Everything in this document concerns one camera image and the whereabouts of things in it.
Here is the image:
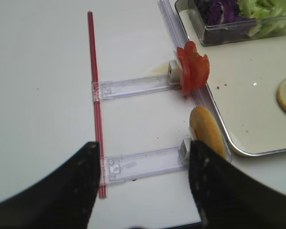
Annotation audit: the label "clear plastic salad container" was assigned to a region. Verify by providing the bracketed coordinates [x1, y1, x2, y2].
[187, 0, 286, 46]

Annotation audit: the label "left red plastic rod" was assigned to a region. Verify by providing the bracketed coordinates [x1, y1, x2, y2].
[87, 11, 107, 199]

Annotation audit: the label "clear slide track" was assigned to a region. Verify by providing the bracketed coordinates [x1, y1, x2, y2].
[101, 146, 187, 185]
[99, 74, 181, 101]

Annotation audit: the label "clear left lower slide track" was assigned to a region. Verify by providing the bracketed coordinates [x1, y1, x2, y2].
[101, 146, 187, 185]

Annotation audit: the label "metal serving tray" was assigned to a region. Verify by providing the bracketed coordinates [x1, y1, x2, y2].
[174, 0, 286, 157]

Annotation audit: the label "clear left long rail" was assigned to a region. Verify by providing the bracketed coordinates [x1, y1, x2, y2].
[158, 0, 232, 162]

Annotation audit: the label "purple cabbage shreds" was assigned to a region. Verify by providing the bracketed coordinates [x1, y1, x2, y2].
[194, 0, 253, 26]

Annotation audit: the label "pale cheese slice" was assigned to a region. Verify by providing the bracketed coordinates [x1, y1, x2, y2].
[145, 62, 169, 77]

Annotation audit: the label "white left upper pusher block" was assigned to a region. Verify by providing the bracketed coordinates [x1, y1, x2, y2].
[167, 60, 183, 85]

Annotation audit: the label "white pusher block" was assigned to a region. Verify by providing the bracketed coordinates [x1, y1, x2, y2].
[167, 60, 183, 85]
[179, 138, 191, 164]

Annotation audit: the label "red tomato slice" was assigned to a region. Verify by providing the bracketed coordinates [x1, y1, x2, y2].
[184, 41, 210, 89]
[177, 47, 191, 96]

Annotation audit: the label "upright bottom bun slice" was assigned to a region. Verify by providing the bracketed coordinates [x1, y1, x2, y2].
[189, 106, 227, 159]

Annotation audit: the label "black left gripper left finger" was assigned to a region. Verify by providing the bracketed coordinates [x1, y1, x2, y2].
[0, 142, 101, 229]

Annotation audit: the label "green lettuce leaves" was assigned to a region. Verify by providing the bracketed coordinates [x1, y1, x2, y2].
[238, 0, 286, 39]

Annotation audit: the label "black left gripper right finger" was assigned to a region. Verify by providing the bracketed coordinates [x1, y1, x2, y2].
[188, 140, 286, 229]

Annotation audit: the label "clear left upper slide track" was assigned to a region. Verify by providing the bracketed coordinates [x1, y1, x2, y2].
[99, 74, 181, 101]

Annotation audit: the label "white left lower pusher block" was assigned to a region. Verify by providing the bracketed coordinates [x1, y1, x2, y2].
[179, 138, 191, 164]

